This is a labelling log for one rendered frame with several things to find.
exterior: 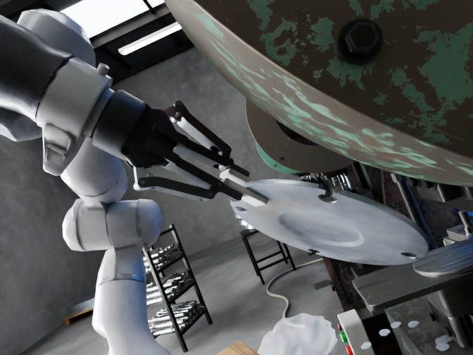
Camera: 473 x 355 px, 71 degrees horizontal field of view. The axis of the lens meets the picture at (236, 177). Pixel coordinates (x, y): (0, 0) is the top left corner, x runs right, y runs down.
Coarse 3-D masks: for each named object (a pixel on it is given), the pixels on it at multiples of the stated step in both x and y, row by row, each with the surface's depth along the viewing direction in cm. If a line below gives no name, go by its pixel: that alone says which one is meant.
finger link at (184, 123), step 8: (176, 104) 43; (184, 112) 43; (184, 120) 43; (192, 120) 43; (184, 128) 45; (192, 128) 44; (200, 128) 44; (192, 136) 46; (200, 136) 44; (208, 136) 44; (216, 136) 45; (208, 144) 45; (216, 144) 44; (224, 144) 45; (216, 152) 46; (224, 152) 45
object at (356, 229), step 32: (256, 192) 45; (288, 192) 41; (320, 192) 38; (352, 192) 37; (256, 224) 58; (288, 224) 54; (320, 224) 49; (352, 224) 44; (384, 224) 40; (416, 224) 39; (352, 256) 57; (384, 256) 51; (416, 256) 49
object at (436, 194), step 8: (416, 184) 64; (424, 184) 58; (432, 184) 58; (440, 184) 57; (424, 192) 63; (432, 192) 60; (440, 192) 57; (448, 192) 56; (456, 192) 56; (464, 192) 55; (472, 192) 54; (440, 200) 58; (448, 200) 56
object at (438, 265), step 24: (408, 264) 66; (432, 264) 61; (456, 264) 58; (360, 288) 64; (384, 288) 60; (408, 288) 57; (432, 288) 55; (456, 288) 56; (432, 312) 64; (456, 312) 57; (456, 336) 57
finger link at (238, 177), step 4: (224, 172) 45; (228, 172) 44; (232, 172) 44; (236, 172) 44; (220, 176) 46; (224, 176) 46; (228, 176) 45; (232, 176) 45; (236, 176) 44; (240, 176) 45; (244, 176) 45; (236, 180) 46; (240, 180) 45; (244, 180) 45; (248, 180) 45; (252, 180) 45; (240, 184) 46
